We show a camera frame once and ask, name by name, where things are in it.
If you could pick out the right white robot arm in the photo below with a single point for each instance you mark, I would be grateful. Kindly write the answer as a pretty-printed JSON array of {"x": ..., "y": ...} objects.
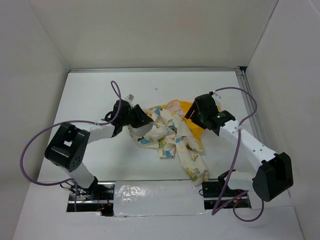
[{"x": 273, "y": 171}]

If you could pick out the yellow and cream baby jacket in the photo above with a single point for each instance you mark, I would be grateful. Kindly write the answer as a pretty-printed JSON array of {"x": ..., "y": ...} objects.
[{"x": 171, "y": 135}]

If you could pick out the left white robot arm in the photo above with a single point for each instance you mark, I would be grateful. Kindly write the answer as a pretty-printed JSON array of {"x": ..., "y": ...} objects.
[{"x": 67, "y": 148}]

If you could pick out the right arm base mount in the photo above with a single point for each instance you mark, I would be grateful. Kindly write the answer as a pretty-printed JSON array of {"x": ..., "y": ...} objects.
[{"x": 211, "y": 190}]

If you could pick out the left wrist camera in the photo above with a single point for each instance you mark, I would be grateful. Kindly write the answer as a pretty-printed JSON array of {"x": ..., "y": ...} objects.
[{"x": 129, "y": 98}]

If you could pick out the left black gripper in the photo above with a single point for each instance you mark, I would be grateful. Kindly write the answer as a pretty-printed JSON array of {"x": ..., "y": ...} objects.
[{"x": 142, "y": 119}]

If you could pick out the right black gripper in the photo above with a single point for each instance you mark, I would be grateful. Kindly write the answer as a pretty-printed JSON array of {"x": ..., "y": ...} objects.
[{"x": 193, "y": 117}]

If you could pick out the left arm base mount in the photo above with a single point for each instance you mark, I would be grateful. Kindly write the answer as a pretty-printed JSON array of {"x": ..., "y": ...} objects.
[{"x": 102, "y": 202}]

